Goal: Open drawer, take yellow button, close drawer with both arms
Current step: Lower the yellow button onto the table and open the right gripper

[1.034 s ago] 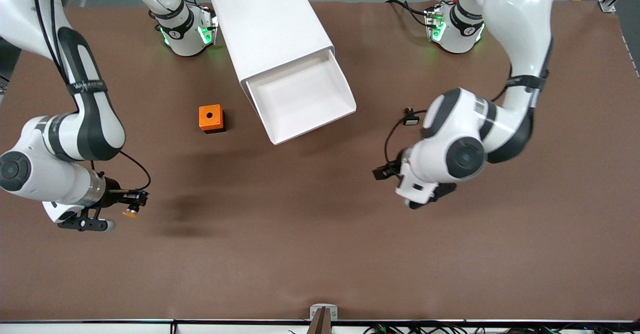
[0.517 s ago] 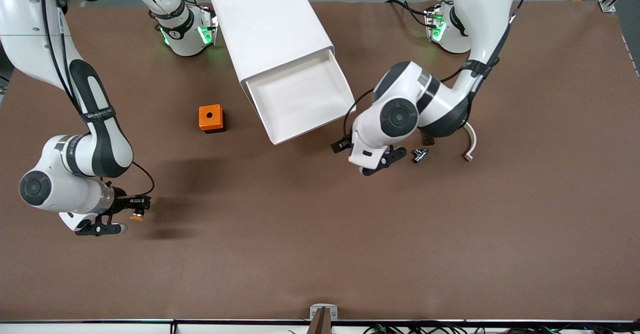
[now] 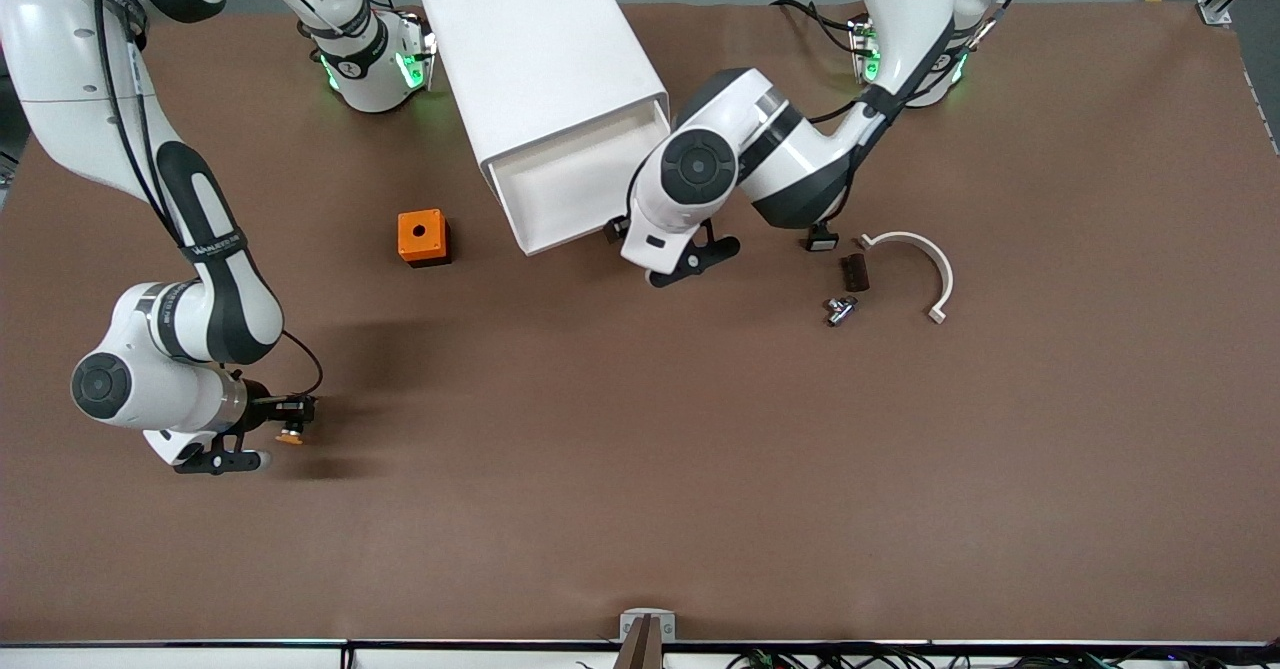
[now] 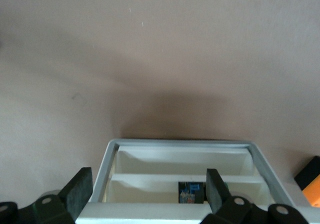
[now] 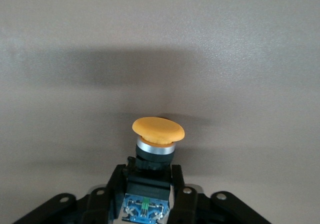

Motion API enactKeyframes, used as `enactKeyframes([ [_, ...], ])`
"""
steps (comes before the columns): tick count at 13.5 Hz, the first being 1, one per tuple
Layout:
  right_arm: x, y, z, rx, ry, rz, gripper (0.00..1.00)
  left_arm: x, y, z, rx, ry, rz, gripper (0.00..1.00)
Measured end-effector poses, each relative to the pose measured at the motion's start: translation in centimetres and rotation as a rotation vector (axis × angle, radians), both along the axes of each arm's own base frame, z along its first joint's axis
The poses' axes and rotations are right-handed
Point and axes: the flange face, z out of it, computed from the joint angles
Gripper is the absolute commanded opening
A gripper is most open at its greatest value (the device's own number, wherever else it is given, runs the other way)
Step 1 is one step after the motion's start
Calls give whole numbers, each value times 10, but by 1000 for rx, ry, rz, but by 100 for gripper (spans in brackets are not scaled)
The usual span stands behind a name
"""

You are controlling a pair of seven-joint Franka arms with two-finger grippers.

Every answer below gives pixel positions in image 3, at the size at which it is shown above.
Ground white curved bracket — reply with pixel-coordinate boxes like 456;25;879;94
855;231;955;325

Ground brown table cover mat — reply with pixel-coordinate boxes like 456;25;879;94
0;0;1280;644

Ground orange box with round hole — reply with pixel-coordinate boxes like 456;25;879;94
397;209;451;268

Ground black cable bundle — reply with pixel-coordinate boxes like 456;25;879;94
720;647;1280;669

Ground grey metal table bracket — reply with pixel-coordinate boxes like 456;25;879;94
619;609;677;643

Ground white drawer cabinet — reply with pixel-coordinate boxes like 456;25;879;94
420;0;672;257

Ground black left arm base cable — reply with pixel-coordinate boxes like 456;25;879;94
768;0;863;62

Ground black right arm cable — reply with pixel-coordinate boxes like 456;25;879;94
93;0;325;402

